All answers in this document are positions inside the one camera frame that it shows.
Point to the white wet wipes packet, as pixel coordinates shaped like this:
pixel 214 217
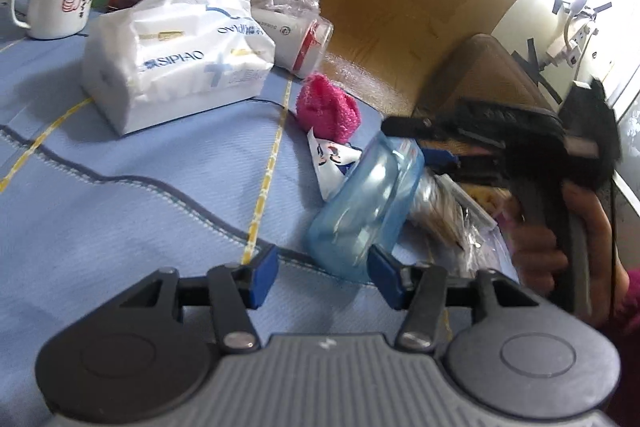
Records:
pixel 330 162

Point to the pink scrub sponge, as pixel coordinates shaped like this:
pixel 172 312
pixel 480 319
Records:
pixel 327 107

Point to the blue tablecloth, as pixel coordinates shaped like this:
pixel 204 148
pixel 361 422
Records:
pixel 125 207

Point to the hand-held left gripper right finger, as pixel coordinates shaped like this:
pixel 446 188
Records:
pixel 382 269

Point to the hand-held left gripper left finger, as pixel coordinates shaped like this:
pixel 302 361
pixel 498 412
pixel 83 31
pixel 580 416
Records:
pixel 263 273

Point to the blue transparent plastic container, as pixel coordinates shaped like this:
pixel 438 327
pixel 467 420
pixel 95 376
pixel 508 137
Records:
pixel 365 207

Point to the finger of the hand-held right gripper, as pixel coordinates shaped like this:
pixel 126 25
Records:
pixel 410 125
pixel 442 162

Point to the clear plastic bag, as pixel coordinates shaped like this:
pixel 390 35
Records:
pixel 450 217

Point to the white tissue pack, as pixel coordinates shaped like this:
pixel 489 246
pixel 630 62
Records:
pixel 170 57

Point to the white power strip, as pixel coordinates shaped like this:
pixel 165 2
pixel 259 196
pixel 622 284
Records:
pixel 575 39

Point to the brown chair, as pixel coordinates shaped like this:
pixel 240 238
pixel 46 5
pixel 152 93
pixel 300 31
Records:
pixel 485 72

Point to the bagged paper cups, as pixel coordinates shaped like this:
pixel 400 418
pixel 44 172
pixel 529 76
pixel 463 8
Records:
pixel 295 32

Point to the person's right hand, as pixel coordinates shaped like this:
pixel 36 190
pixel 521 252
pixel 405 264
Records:
pixel 540 257

